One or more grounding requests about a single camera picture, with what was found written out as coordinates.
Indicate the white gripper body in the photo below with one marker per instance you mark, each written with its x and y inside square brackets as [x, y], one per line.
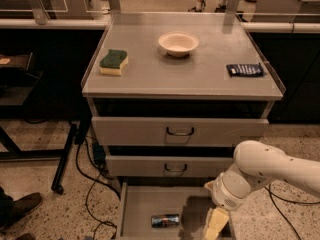
[224, 194]

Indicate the blue silver redbull can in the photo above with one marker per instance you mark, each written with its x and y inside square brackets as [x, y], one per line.
[165, 220]

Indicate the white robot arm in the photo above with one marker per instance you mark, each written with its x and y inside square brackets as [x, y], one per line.
[254, 166]

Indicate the grey open bottom drawer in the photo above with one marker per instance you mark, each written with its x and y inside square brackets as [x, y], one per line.
[140, 203]

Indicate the grey middle drawer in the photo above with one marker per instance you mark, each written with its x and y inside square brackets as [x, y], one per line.
[160, 166]

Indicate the grey metal drawer cabinet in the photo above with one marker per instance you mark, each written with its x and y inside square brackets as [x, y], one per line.
[156, 84]

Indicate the grey top drawer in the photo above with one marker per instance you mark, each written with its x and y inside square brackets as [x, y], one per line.
[192, 132]

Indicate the black power adapter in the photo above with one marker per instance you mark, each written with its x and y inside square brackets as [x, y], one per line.
[98, 154]

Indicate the white paper bowl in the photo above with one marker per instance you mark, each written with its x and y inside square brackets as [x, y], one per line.
[178, 43]

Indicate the green yellow sponge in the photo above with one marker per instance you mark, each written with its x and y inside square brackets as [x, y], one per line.
[113, 62]

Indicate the brown shoe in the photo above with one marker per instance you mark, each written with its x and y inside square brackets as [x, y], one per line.
[11, 211]

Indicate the black table frame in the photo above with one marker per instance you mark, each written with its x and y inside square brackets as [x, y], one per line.
[17, 83]

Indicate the white horizontal rail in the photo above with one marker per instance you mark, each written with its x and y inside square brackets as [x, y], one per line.
[99, 24]

